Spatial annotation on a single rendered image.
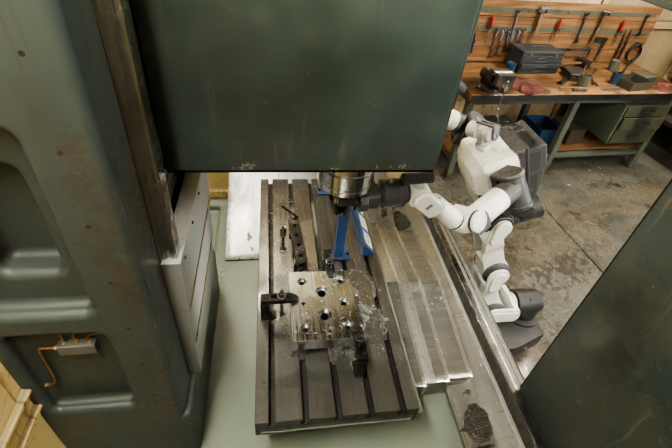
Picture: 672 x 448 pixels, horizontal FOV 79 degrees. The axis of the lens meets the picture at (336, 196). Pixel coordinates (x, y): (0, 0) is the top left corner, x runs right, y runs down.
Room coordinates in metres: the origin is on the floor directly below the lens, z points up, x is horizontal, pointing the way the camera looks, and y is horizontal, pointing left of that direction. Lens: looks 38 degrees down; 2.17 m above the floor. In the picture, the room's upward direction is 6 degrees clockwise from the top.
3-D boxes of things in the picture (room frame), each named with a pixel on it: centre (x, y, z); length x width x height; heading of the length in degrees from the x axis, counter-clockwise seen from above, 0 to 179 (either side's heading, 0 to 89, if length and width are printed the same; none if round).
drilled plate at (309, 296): (0.90, 0.00, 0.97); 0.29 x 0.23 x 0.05; 11
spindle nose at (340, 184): (0.96, -0.02, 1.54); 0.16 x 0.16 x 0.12
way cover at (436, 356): (1.23, -0.38, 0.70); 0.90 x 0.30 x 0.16; 11
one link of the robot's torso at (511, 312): (1.57, -1.00, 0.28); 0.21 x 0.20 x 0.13; 101
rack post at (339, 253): (1.22, -0.04, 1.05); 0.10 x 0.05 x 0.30; 101
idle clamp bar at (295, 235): (1.22, 0.14, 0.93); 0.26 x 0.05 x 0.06; 16
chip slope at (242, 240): (1.60, 0.10, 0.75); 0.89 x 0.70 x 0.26; 101
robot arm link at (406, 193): (1.02, -0.23, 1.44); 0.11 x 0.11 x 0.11; 15
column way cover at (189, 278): (0.87, 0.42, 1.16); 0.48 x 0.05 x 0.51; 11
